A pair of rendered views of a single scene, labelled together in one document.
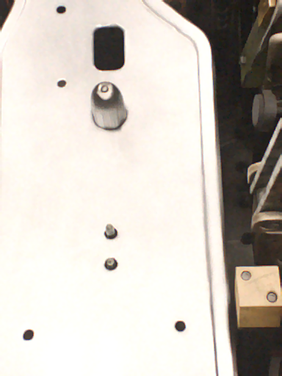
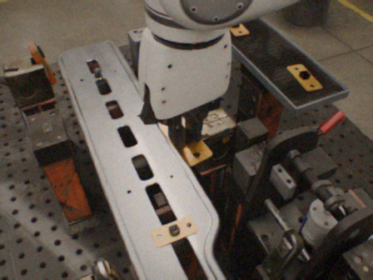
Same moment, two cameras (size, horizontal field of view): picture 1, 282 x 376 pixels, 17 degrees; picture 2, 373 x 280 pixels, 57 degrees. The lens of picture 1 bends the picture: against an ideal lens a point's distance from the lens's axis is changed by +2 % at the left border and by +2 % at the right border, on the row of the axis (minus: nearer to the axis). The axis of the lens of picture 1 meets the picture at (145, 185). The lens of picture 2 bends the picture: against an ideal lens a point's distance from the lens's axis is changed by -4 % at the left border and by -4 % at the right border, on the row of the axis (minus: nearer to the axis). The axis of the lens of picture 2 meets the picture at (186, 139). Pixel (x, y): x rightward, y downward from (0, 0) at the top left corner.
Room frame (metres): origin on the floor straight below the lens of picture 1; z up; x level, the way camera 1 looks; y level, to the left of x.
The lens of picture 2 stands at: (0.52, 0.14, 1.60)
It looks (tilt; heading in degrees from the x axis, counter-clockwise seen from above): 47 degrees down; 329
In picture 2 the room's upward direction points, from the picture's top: straight up
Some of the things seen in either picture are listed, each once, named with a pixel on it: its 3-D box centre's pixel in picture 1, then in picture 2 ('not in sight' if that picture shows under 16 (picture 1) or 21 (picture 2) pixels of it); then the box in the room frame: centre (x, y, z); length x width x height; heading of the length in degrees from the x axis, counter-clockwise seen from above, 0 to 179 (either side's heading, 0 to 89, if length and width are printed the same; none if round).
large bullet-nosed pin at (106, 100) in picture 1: (108, 106); not in sight; (0.47, 0.02, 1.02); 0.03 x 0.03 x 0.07
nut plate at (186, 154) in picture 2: not in sight; (185, 137); (0.80, -0.03, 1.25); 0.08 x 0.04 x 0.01; 0
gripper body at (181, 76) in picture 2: not in sight; (186, 62); (0.80, -0.03, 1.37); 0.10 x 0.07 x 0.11; 91
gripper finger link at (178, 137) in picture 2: not in sight; (169, 128); (0.80, -0.01, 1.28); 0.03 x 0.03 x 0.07; 1
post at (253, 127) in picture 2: not in sight; (241, 186); (0.88, -0.24, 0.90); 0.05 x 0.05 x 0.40; 84
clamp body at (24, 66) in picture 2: not in sight; (41, 114); (1.41, 0.11, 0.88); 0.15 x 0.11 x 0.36; 84
